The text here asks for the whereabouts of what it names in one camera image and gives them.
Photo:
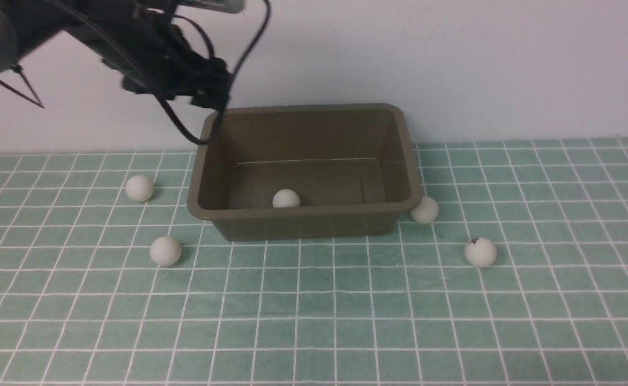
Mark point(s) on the green checkered tablecloth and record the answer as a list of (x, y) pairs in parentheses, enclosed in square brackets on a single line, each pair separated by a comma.
[(82, 302)]

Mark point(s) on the olive green plastic bin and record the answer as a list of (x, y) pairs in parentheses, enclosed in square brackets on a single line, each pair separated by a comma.
[(352, 165)]

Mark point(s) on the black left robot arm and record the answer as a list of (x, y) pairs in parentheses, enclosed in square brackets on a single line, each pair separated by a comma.
[(27, 25)]

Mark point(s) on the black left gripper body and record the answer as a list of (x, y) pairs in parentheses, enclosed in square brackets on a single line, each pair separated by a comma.
[(160, 48)]

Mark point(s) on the white ball with black mark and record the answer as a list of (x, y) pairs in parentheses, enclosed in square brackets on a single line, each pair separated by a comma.
[(480, 252)]

